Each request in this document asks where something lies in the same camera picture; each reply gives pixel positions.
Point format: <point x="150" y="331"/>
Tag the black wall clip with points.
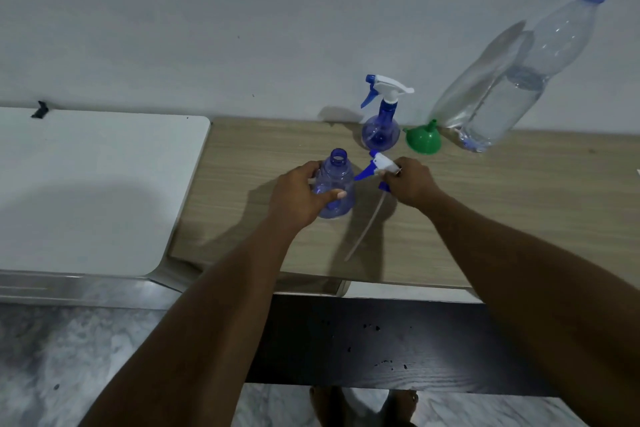
<point x="40" y="110"/>

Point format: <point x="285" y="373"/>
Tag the person's left foot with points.
<point x="327" y="406"/>

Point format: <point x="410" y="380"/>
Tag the person's left forearm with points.
<point x="210" y="331"/>

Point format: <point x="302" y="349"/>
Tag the green plastic funnel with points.
<point x="424" y="141"/>

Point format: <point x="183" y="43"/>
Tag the white side table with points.
<point x="100" y="166"/>

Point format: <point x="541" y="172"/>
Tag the person's right hand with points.
<point x="415" y="184"/>

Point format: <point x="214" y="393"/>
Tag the person's right foot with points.
<point x="400" y="406"/>

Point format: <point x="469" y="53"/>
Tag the white blue trigger spray head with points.
<point x="392" y="86"/>
<point x="382" y="161"/>

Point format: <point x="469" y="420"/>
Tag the person's right forearm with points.
<point x="540" y="291"/>

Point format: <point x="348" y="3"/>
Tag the wooden table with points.
<point x="500" y="201"/>

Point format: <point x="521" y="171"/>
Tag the clear plastic water bottle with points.
<point x="505" y="101"/>

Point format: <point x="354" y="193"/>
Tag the person's foot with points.
<point x="400" y="406"/>
<point x="327" y="406"/>

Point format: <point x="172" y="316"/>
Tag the person's left hand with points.
<point x="292" y="201"/>

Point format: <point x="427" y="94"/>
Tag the black wooden board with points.
<point x="400" y="341"/>

